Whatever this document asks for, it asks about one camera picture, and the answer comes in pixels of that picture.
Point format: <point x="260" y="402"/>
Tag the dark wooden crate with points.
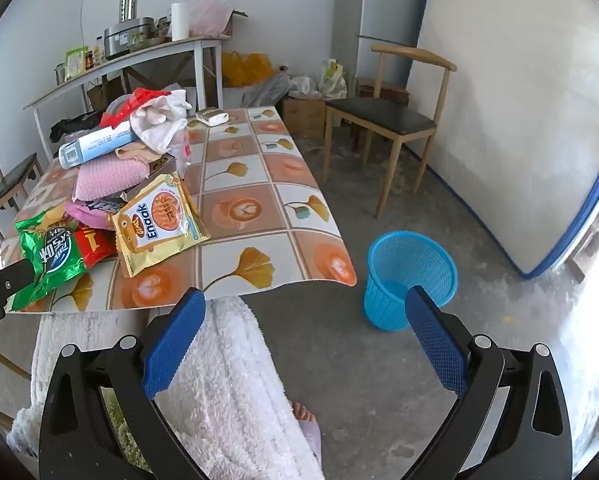
<point x="379" y="91"/>

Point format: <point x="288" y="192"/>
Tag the grey plastic bag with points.
<point x="269" y="90"/>

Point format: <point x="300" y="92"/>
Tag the green white food pouch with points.
<point x="75" y="62"/>

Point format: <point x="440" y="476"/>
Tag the white mattress blue edge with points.
<point x="504" y="110"/>

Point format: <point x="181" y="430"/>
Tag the white side table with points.
<point x="129" y="57"/>

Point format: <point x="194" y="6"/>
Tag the black cloth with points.
<point x="74" y="125"/>

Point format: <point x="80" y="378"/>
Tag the green chip packet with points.
<point x="49" y="255"/>

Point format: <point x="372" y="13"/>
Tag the white cloth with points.
<point x="154" y="125"/>

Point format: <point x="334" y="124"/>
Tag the paper towel roll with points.
<point x="180" y="22"/>

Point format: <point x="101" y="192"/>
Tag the red snack packet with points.
<point x="91" y="247"/>

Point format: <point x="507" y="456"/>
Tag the blue plastic wastebasket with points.
<point x="404" y="260"/>

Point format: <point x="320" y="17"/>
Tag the white green shopping bag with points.
<point x="333" y="77"/>

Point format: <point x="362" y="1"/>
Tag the yellow biscuit packet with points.
<point x="154" y="225"/>

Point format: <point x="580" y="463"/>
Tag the beige paper wrapper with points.
<point x="132" y="154"/>

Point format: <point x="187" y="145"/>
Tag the wooden chair black seat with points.
<point x="379" y="115"/>
<point x="11" y="177"/>

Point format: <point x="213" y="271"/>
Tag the white plastic bag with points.
<point x="304" y="85"/>

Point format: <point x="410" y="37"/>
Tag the red plastic bag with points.
<point x="139" y="97"/>

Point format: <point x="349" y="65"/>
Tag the steel cup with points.
<point x="60" y="74"/>

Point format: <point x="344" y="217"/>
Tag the pink blue snack packet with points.
<point x="91" y="212"/>

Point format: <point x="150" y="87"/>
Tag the steel utensil holder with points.
<point x="128" y="7"/>

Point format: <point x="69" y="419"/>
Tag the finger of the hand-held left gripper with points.
<point x="14" y="277"/>

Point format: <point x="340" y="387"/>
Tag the white plastic bottle red cap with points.
<point x="94" y="146"/>

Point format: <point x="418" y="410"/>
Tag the table with patterned cloth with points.
<point x="259" y="210"/>

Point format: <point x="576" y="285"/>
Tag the brown paper bag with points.
<point x="104" y="92"/>

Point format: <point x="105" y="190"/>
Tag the white fluffy robe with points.
<point x="239" y="385"/>

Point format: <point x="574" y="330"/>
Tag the clear plastic bag pink print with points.
<point x="182" y="152"/>

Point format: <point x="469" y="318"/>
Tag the brown cardboard box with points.
<point x="304" y="115"/>

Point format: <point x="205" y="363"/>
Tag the silver refrigerator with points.
<point x="384" y="10"/>

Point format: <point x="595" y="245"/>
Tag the person's foot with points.
<point x="302" y="412"/>

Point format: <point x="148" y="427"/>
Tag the pale purple slipper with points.
<point x="312" y="440"/>

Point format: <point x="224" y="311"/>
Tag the steel rice cooker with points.
<point x="124" y="37"/>

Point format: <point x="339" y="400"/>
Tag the yellow plastic bag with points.
<point x="258" y="69"/>
<point x="233" y="69"/>

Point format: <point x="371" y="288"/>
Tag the small sauce bottle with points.
<point x="99" y="50"/>

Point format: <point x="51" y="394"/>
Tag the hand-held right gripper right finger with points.
<point x="437" y="345"/>

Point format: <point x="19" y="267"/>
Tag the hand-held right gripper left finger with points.
<point x="174" y="345"/>

